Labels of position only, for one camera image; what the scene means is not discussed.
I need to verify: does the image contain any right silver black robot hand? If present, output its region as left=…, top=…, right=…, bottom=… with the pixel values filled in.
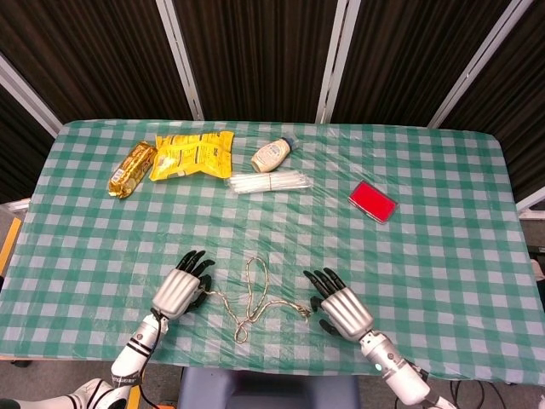
left=302, top=267, right=376, bottom=342

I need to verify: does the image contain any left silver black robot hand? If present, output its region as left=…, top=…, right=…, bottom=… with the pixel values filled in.
left=152, top=250, right=216, bottom=320

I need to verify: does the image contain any beige braided rope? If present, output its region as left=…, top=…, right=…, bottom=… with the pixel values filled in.
left=199, top=256, right=316, bottom=342

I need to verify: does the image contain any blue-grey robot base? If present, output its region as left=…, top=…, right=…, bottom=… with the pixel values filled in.
left=176, top=366, right=361, bottom=409

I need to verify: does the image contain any green checkered tablecloth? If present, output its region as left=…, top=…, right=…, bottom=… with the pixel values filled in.
left=0, top=119, right=545, bottom=386

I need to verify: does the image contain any red flat case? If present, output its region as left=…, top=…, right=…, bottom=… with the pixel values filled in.
left=347, top=180, right=399, bottom=226

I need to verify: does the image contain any gold biscuit package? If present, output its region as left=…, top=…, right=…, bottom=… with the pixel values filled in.
left=107, top=141, right=158, bottom=200

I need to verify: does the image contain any yellow snack bag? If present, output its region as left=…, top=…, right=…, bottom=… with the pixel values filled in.
left=148, top=130, right=236, bottom=183

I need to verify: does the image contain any clear pack of white straws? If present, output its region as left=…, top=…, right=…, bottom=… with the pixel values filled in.
left=225, top=170, right=314, bottom=196

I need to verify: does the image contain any beige squeeze sauce bottle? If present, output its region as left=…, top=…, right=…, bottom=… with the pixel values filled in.
left=250, top=135, right=299, bottom=175

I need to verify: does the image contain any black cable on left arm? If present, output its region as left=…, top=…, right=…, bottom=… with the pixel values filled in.
left=138, top=308, right=169, bottom=408

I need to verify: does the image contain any white partition post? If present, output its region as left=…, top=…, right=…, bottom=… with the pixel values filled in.
left=155, top=0, right=205, bottom=121
left=0, top=54, right=64, bottom=138
left=427, top=0, right=534, bottom=130
left=315, top=0, right=362, bottom=124

